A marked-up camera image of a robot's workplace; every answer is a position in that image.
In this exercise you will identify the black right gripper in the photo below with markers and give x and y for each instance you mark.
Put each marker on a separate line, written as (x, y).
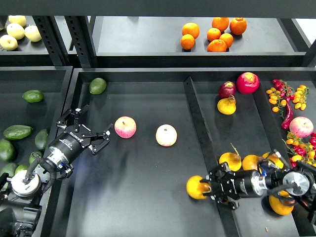
(235, 185)

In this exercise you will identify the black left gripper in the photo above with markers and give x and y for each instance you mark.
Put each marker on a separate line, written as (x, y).
(75, 138)

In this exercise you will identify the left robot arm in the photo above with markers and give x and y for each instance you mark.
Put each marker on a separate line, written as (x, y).
(20, 207)

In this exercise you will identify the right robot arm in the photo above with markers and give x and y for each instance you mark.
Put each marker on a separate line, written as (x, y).
(290, 186)

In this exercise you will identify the yellow pear right tray left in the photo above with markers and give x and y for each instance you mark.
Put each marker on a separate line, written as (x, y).
(233, 159)

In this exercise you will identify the yellow pear tray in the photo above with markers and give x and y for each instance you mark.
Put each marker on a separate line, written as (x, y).
(233, 159)
(250, 162)
(273, 158)

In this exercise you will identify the yellow pear right tray middle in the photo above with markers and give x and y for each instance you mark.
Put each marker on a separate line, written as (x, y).
(250, 162)

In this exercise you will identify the green avocado at tray corner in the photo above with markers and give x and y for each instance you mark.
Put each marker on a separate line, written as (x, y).
(97, 86)

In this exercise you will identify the green avocado lower tray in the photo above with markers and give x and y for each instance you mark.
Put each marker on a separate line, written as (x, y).
(34, 155)

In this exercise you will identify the green avocado tray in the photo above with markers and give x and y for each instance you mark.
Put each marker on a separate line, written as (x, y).
(34, 155)
(33, 96)

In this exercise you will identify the green avocado upper left tray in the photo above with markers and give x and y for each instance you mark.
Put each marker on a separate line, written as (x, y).
(33, 96)

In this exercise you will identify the dark green long avocado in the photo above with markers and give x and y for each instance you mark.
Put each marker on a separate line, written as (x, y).
(17, 132)

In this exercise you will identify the dark avocado left edge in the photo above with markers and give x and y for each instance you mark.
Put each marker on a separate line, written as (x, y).
(7, 151)

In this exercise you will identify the dark avocado bottom left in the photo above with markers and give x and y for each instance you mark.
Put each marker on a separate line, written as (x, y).
(9, 169)

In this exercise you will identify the pale yellow pear right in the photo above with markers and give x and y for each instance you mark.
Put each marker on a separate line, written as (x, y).
(32, 33)

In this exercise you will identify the pale yellow pear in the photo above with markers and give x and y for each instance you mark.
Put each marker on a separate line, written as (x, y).
(18, 19)
(15, 30)
(32, 33)
(8, 42)

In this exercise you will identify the pale yellow pear front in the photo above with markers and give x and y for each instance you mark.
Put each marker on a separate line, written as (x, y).
(8, 42)

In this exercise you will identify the pale yellow pear middle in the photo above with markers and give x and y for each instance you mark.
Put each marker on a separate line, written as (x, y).
(15, 30)

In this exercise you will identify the pale yellow pear top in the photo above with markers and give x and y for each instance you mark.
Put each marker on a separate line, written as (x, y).
(18, 19)

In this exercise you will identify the pink apple left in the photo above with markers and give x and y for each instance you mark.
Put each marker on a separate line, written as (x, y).
(125, 127)

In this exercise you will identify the black left tray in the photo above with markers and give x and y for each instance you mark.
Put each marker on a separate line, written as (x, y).
(14, 81)

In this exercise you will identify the black tray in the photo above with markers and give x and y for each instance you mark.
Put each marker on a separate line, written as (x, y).
(137, 188)
(14, 81)

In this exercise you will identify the pale pink apple centre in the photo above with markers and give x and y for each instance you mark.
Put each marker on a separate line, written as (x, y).
(166, 135)

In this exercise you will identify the black centre tray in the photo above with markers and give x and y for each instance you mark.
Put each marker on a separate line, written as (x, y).
(137, 188)

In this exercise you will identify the lower cherry tomato bunch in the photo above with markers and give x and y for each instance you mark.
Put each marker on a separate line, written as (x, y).
(300, 150)

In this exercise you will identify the cherry tomato bunch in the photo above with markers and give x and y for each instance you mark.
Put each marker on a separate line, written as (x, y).
(282, 94)
(300, 150)

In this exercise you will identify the red chili pepper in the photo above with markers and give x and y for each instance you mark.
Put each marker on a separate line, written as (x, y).
(288, 118)

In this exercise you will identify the black upper shelf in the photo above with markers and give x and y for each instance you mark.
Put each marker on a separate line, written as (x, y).
(147, 33)

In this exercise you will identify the pink apple right side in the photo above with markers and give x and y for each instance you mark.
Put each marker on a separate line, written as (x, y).
(301, 127)

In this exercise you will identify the dark red apple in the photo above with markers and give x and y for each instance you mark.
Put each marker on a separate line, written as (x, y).
(226, 89)

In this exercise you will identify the upper cherry tomato bunch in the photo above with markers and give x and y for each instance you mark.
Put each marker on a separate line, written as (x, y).
(282, 94)

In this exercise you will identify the bright red apple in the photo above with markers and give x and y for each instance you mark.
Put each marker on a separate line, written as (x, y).
(247, 83)

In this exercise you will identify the orange lower left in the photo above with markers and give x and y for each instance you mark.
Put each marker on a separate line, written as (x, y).
(187, 42)

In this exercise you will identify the orange front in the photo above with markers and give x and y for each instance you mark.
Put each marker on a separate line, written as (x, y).
(217, 45)

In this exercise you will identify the small orange right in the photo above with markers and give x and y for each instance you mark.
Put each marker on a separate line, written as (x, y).
(227, 38)

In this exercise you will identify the dark avocado by tray wall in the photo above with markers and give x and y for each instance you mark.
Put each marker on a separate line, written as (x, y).
(41, 139)

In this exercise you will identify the black shelf post right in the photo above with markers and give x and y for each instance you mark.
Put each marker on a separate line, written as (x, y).
(81, 34)

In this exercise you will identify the black shelf post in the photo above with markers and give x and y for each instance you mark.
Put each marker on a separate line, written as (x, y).
(52, 40)
(81, 34)

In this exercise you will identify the black shelf post left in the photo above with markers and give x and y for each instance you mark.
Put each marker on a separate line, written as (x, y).
(52, 40)

